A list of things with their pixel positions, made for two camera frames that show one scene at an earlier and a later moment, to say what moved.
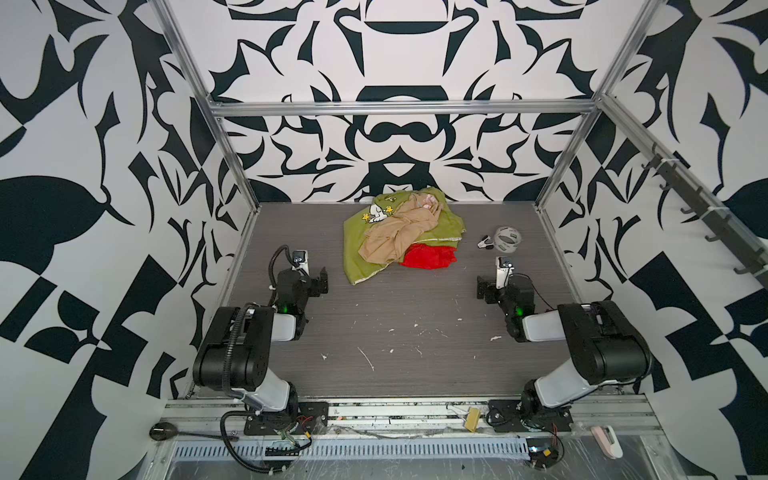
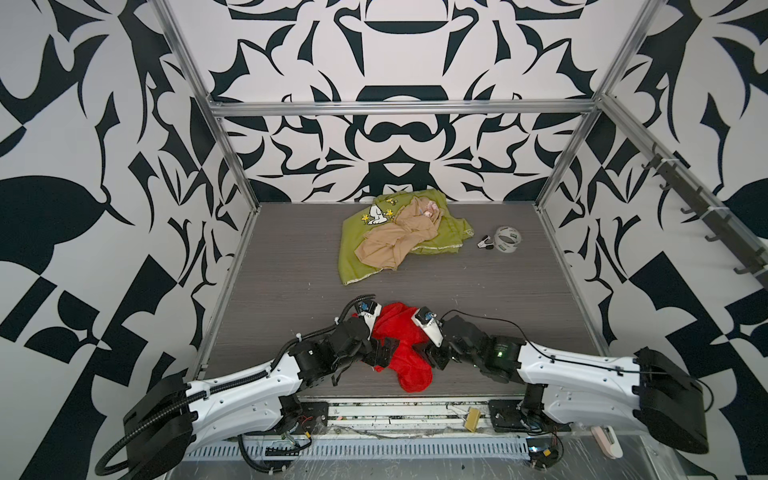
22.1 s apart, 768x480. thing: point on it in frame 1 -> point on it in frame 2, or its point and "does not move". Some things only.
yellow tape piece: [472, 418] does not move
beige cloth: [387, 239] does not move
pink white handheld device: [608, 440] does not move
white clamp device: [503, 272] -> [425, 319]
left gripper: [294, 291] -> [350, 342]
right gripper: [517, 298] -> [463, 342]
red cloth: [430, 257] -> [396, 322]
